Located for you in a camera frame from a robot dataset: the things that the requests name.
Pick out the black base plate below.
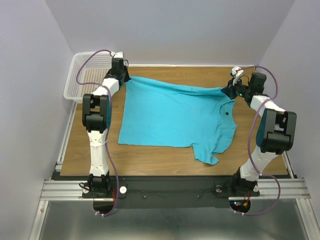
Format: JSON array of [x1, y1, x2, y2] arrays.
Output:
[[83, 175, 260, 212]]

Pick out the white plastic basket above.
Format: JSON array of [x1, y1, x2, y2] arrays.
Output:
[[63, 51, 121, 104]]

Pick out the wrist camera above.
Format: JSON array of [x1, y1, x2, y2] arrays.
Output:
[[109, 51, 124, 59], [230, 65, 244, 86]]

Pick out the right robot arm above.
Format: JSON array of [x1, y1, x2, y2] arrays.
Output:
[[221, 66, 297, 193]]

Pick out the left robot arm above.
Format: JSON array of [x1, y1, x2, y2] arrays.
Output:
[[79, 56, 130, 198]]

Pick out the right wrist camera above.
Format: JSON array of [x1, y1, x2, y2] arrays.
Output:
[[230, 65, 244, 86]]

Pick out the aluminium frame rail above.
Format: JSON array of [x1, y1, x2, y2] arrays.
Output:
[[30, 102, 317, 240]]

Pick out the turquoise t shirt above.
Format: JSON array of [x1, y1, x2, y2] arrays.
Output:
[[118, 76, 237, 165]]

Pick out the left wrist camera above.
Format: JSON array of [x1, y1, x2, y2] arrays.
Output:
[[109, 51, 124, 59]]

